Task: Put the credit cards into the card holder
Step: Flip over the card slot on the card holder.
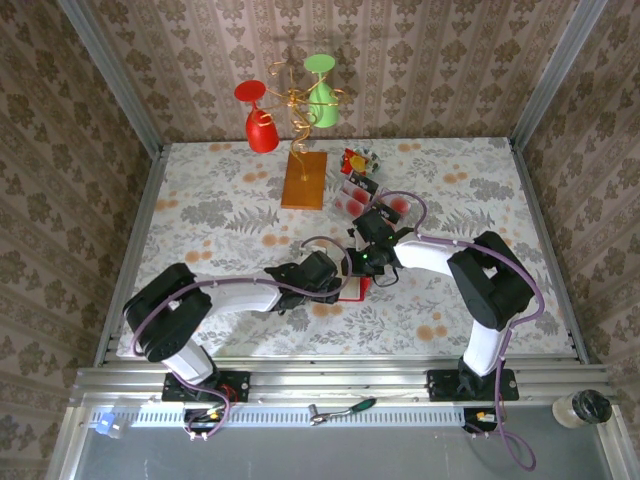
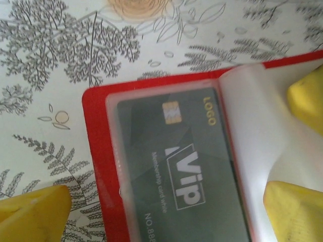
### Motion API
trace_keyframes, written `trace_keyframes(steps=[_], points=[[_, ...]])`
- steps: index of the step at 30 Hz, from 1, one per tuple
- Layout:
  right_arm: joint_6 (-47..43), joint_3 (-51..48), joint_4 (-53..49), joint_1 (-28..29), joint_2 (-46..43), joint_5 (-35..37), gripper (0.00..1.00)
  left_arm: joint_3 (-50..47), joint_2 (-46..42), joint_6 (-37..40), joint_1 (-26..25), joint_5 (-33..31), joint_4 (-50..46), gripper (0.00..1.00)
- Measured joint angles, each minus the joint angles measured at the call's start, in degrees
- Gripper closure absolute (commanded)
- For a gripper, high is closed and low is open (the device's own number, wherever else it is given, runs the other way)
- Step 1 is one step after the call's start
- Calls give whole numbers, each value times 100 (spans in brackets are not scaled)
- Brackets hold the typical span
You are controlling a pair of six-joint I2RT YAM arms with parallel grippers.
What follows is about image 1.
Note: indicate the black power connector bracket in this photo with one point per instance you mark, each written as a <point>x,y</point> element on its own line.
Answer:
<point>475,425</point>
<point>197,417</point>

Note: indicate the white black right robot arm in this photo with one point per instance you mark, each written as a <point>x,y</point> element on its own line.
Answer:
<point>425,260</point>

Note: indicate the green plastic wine glass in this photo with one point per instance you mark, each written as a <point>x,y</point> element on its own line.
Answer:
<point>324,107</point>

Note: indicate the aluminium side rail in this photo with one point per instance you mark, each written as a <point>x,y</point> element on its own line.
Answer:
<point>142,215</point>

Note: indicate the black VIP credit card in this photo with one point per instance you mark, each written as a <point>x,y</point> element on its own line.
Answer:
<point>362,181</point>
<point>389,214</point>

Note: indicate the aluminium frame post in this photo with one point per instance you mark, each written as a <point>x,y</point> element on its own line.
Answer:
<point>115,80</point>
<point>555,75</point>

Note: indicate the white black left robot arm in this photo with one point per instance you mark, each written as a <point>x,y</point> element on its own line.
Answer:
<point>240,299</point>

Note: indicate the red yellow snack packet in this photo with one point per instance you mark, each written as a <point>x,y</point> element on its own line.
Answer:
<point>354,162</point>

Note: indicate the clear acrylic card display stand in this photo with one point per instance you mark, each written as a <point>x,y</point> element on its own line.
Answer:
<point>357,197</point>

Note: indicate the red leather card holder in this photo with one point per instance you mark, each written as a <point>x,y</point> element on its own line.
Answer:
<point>365,290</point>

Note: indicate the clear jar black lid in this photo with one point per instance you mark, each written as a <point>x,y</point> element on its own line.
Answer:
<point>580,409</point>

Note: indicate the floral patterned table cover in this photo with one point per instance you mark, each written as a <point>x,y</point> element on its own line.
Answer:
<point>350,330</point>

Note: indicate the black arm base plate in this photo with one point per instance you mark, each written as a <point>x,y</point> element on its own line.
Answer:
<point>240,385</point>
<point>442,385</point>

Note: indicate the red plastic wine glass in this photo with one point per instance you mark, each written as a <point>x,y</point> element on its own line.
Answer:
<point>261,132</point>

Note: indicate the aluminium front rail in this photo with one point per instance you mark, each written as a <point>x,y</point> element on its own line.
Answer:
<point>340,380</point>

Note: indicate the white card red circle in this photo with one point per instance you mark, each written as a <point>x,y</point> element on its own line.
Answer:
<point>350,204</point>
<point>361,195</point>
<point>399,202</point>

